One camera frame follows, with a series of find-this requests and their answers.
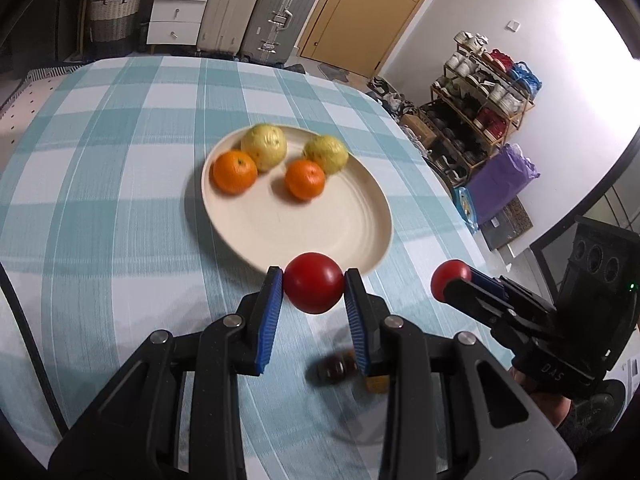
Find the blue snack packet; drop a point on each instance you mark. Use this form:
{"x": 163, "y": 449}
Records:
{"x": 466, "y": 207}

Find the brown door mat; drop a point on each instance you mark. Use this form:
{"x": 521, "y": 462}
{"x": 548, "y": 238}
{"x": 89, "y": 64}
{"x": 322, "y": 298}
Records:
{"x": 507, "y": 222}

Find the cream round plate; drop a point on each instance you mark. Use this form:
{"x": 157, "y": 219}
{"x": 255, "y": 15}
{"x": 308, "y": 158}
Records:
{"x": 300, "y": 230}

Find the wooden door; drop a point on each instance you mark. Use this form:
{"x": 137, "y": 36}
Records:
{"x": 370, "y": 10}

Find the brown cardboard box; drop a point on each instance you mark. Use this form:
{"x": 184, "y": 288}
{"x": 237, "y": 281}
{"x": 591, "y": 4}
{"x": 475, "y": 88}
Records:
{"x": 417, "y": 129}

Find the cream suitcase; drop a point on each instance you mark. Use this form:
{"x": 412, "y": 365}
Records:
{"x": 232, "y": 5}

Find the wooden shoe rack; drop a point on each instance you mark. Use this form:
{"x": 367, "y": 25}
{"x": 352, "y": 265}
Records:
{"x": 480, "y": 110}

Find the dark purple plum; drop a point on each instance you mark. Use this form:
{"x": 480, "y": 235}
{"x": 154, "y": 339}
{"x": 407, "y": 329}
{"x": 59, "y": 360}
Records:
{"x": 332, "y": 367}

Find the white drawer desk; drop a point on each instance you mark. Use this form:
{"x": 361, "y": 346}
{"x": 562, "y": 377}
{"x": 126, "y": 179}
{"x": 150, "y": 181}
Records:
{"x": 175, "y": 5}

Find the yellow-green guava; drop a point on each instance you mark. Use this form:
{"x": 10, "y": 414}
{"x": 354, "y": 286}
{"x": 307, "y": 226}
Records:
{"x": 263, "y": 146}
{"x": 326, "y": 154}

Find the orange mandarin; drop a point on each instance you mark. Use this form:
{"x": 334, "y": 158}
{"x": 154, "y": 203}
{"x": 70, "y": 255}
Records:
{"x": 235, "y": 172}
{"x": 305, "y": 179}

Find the scattered shoes pile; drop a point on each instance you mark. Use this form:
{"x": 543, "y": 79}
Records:
{"x": 392, "y": 102}

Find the dotted floor rug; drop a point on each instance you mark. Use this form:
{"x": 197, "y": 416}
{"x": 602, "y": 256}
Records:
{"x": 30, "y": 90}

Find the silver suitcase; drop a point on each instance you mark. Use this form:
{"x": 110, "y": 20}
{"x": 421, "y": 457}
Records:
{"x": 280, "y": 15}

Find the woven laundry basket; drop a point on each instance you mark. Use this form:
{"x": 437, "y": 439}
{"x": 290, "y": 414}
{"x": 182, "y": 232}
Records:
{"x": 114, "y": 17}

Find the purple bag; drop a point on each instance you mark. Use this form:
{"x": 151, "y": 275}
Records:
{"x": 500, "y": 185}

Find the grey floor mat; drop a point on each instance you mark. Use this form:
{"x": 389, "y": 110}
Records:
{"x": 334, "y": 72}

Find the white light switch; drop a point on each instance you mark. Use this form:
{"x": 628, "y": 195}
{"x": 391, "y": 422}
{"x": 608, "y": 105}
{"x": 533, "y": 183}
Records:
{"x": 513, "y": 25}

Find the person's right forearm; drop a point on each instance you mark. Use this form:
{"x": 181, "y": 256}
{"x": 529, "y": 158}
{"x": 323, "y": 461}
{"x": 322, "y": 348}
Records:
{"x": 545, "y": 405}

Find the large red tomato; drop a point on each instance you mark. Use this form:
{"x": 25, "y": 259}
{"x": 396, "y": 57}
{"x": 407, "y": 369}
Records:
{"x": 314, "y": 282}

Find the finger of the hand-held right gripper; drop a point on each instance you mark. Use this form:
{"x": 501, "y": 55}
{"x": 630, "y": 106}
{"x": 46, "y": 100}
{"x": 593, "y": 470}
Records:
{"x": 492, "y": 285}
{"x": 472, "y": 300}

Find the brown longan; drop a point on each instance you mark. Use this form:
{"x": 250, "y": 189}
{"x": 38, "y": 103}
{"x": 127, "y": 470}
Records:
{"x": 377, "y": 385}

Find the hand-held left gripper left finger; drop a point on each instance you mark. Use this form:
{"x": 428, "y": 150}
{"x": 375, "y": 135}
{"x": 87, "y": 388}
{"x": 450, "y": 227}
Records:
{"x": 270, "y": 320}

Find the small red tomato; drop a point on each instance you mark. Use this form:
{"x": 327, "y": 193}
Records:
{"x": 447, "y": 275}

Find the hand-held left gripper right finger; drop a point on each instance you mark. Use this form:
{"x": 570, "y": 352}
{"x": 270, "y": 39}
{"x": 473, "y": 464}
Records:
{"x": 356, "y": 330}

